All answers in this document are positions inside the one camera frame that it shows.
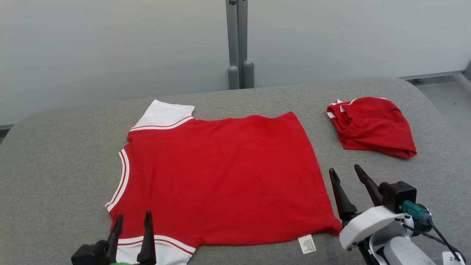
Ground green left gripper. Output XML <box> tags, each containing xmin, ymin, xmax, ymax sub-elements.
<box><xmin>106</xmin><ymin>210</ymin><xmax>157</xmax><ymax>265</ymax></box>

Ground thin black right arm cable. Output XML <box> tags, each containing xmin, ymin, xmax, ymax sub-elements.
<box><xmin>403</xmin><ymin>223</ymin><xmax>449</xmax><ymax>248</ymax></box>

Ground black right camera cable teal plug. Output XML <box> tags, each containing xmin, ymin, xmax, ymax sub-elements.
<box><xmin>402</xmin><ymin>201</ymin><xmax>467</xmax><ymax>264</ymax></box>

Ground red shorts with white stripes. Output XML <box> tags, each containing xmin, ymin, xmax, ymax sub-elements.
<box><xmin>326</xmin><ymin>96</ymin><xmax>418</xmax><ymax>159</ymax></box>

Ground grey partition post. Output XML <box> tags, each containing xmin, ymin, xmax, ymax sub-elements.
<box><xmin>226</xmin><ymin>0</ymin><xmax>241</xmax><ymax>90</ymax></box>
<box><xmin>237</xmin><ymin>0</ymin><xmax>255</xmax><ymax>89</ymax></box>

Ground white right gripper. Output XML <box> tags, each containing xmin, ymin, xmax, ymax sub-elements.
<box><xmin>329</xmin><ymin>164</ymin><xmax>406</xmax><ymax>251</ymax></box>

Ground white right cable tag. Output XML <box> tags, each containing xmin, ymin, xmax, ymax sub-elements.
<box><xmin>442</xmin><ymin>251</ymin><xmax>465</xmax><ymax>265</ymax></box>

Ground red jersey with white sleeves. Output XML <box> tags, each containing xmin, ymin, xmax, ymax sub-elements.
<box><xmin>105</xmin><ymin>99</ymin><xmax>342</xmax><ymax>265</ymax></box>

